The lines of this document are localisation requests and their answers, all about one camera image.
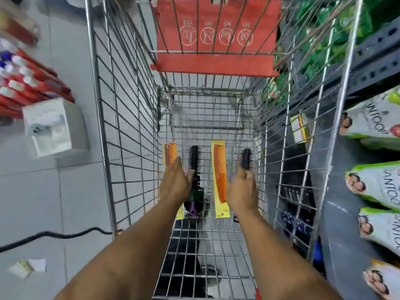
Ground yellow price tag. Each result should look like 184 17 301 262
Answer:
290 113 311 144

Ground person's right forearm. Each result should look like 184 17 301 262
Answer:
233 211 343 300

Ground white green pouch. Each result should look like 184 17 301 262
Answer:
358 207 400 258
345 161 400 213
339 86 400 151

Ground white orange pouch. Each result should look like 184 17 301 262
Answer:
363 259 400 300

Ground black packet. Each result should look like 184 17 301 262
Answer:
276 184 316 210

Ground silver wire shopping cart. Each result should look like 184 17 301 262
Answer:
84 0 364 300

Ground black round brush purple handle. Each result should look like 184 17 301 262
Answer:
184 145 204 217

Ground long orange comb on yellow card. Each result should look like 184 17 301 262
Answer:
211 140 230 219

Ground red brown packets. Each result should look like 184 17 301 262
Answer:
0 3 42 47

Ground pile of green packets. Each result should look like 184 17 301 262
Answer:
262 0 375 103

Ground white paper slip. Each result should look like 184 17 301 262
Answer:
28 259 47 273

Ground person's right hand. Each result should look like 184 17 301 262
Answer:
226 167 260 216

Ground red cart seat flap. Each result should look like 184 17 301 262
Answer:
151 0 282 77

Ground small black round brush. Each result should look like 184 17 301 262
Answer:
239 148 252 171

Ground yellow green paper slip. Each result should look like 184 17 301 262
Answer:
8 257 33 279

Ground person's left hand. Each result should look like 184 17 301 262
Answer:
159 157 196 203

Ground blue patterned packet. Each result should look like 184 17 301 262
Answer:
281 211 314 238

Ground black cable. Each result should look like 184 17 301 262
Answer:
0 227 114 253

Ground small orange comb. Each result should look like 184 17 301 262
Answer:
162 142 184 220

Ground person's left forearm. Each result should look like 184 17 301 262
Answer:
55 197 189 300

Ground row of red tubes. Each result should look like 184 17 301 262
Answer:
0 37 75 119

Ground white box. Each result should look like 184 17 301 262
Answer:
22 97 89 159

